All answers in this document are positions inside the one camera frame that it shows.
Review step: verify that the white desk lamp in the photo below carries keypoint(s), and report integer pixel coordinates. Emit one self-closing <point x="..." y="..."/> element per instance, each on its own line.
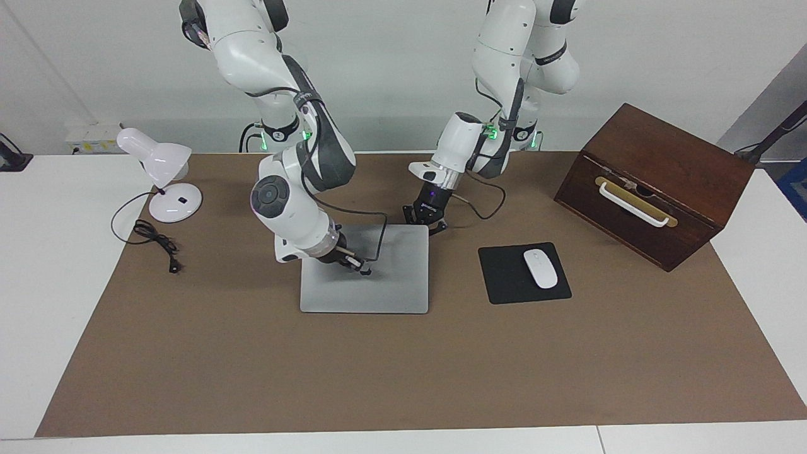
<point x="161" y="157"/>

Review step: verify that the dark wooden box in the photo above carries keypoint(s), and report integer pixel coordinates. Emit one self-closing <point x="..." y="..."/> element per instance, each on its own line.
<point x="668" y="157"/>

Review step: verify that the black table clamp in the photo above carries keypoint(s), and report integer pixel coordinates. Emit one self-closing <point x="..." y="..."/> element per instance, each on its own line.
<point x="12" y="157"/>

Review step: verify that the black stand pole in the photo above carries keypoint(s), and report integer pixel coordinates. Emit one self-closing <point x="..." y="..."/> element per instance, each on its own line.
<point x="778" y="129"/>

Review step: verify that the blue crate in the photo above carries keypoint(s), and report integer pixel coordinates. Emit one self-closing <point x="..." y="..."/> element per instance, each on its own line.
<point x="795" y="189"/>

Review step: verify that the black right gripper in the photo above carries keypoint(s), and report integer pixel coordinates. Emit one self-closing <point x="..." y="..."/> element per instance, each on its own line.
<point x="331" y="251"/>

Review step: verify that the white computer mouse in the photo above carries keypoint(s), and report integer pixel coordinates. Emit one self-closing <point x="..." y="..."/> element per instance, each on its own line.
<point x="541" y="268"/>

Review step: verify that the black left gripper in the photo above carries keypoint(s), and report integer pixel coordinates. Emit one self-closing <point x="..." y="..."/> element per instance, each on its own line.
<point x="432" y="203"/>

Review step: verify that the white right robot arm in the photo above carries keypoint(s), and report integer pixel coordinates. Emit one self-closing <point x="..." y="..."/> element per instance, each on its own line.
<point x="296" y="202"/>

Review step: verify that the brown table mat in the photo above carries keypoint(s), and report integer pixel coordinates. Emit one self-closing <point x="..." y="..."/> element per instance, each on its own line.
<point x="403" y="372"/>

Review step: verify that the grey aluminium laptop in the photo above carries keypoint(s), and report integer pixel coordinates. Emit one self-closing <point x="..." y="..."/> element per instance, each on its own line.
<point x="378" y="284"/>

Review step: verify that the black mouse pad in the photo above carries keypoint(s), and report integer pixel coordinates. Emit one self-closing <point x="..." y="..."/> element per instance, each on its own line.
<point x="504" y="277"/>

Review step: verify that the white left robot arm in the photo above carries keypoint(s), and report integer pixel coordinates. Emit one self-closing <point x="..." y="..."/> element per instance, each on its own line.
<point x="504" y="63"/>

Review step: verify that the white wall power strip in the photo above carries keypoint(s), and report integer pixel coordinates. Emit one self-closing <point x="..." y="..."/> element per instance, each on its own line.
<point x="94" y="137"/>

